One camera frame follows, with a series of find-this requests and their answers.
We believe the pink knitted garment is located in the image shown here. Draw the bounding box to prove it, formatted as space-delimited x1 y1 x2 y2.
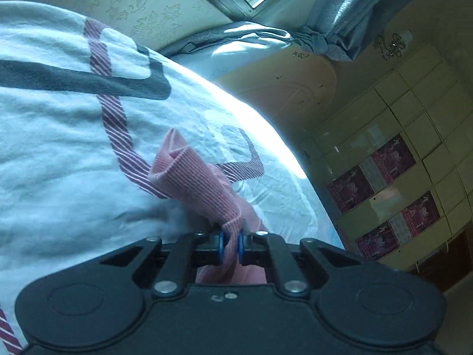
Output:
148 128 277 285

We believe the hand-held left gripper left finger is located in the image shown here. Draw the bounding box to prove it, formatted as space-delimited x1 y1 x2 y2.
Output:
99 230 227 299

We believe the grey curtain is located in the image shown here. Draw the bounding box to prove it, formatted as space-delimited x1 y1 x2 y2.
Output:
163 0 381 78

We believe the cream wardrobe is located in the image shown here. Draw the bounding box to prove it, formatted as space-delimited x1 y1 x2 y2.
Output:
299 44 473 293

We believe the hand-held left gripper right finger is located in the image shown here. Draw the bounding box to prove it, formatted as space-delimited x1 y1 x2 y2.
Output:
236 230 365 299

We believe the pink wall poster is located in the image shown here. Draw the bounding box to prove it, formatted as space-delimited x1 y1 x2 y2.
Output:
401 190 440 243
327 170 374 215
357 222 400 260
371 135 416 185

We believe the ceiling light fixture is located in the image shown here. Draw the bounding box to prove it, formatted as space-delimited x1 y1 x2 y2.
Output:
373 30 412 62

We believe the patterned light bedsheet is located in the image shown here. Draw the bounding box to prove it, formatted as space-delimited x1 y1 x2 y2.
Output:
0 0 346 355

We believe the cream round headboard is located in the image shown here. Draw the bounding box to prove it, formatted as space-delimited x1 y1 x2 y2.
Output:
214 57 338 163

